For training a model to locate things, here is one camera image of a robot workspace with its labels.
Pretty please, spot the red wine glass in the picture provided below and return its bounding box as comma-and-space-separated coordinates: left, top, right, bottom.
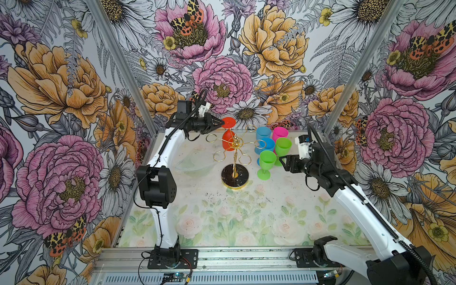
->
222, 117, 236, 152

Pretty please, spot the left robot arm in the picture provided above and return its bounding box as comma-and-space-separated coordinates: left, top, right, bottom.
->
136, 89, 224, 263

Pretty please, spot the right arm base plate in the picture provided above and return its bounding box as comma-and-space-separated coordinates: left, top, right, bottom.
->
289, 248, 338, 268

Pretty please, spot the right aluminium corner post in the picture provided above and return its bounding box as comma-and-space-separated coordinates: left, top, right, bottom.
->
323, 0, 406, 135

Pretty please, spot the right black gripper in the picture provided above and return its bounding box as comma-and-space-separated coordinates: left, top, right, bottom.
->
279, 154, 322, 178

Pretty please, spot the right small circuit board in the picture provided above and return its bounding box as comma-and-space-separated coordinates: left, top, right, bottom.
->
323, 270, 340, 279

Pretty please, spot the light blue wine glass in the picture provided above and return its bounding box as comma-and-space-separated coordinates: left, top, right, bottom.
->
256, 127, 272, 140

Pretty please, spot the small green circuit board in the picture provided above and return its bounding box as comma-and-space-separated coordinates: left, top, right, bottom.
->
161, 273, 188, 283

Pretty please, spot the green wine glass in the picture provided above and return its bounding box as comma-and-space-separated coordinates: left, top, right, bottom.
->
257, 150, 277, 181
274, 137, 292, 166

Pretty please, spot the gold wire wine glass rack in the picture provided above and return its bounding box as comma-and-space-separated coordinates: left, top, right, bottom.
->
205, 125, 258, 190

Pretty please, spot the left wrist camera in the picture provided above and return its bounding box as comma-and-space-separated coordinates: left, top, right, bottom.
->
198, 102, 211, 118

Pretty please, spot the pink wine glass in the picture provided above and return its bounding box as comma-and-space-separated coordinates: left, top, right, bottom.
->
272, 127, 289, 142

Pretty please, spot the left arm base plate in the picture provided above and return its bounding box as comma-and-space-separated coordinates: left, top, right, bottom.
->
147, 249, 199, 270

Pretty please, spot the aluminium front rail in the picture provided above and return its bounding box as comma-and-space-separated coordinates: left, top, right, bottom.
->
92, 243, 378, 280

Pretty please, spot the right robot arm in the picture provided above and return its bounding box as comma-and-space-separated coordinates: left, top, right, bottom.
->
279, 125, 437, 285

